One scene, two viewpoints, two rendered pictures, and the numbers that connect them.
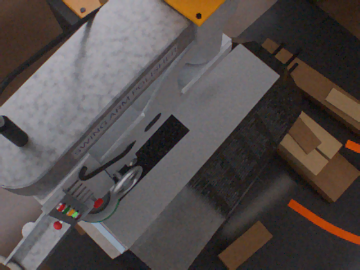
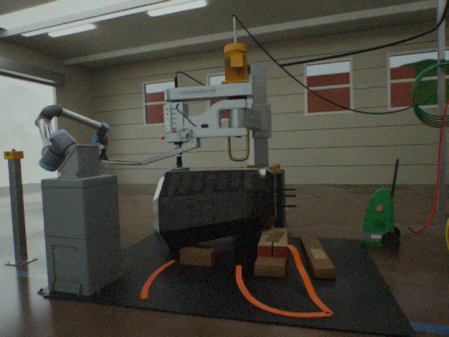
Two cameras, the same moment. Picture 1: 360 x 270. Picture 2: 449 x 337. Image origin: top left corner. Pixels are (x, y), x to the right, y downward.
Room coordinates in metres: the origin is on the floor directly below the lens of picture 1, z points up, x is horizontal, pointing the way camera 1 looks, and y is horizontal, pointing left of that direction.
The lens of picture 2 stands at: (-1.38, -2.58, 1.02)
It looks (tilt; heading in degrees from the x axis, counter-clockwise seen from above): 3 degrees down; 52
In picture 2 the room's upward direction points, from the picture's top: 2 degrees counter-clockwise
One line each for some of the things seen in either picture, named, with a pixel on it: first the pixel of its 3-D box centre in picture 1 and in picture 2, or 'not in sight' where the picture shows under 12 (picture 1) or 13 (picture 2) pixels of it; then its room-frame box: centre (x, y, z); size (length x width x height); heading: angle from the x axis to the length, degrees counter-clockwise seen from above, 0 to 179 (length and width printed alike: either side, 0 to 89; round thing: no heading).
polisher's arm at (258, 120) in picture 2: not in sight; (252, 120); (1.22, 0.10, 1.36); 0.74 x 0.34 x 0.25; 26
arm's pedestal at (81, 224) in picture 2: not in sight; (83, 230); (-0.75, -0.01, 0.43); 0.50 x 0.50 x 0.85; 33
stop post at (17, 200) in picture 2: not in sight; (17, 206); (-1.11, 0.97, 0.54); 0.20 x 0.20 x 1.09; 37
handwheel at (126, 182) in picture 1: (119, 176); (185, 134); (0.37, 0.23, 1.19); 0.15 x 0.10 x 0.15; 131
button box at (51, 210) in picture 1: (67, 208); (168, 118); (0.25, 0.38, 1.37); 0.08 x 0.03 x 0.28; 131
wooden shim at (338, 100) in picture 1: (345, 105); (317, 254); (0.87, -1.02, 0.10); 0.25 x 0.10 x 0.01; 46
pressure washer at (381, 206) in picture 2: not in sight; (380, 202); (1.82, -1.12, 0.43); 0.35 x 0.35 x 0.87; 22
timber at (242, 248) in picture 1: (244, 246); (197, 256); (0.13, -0.27, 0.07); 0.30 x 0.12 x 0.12; 122
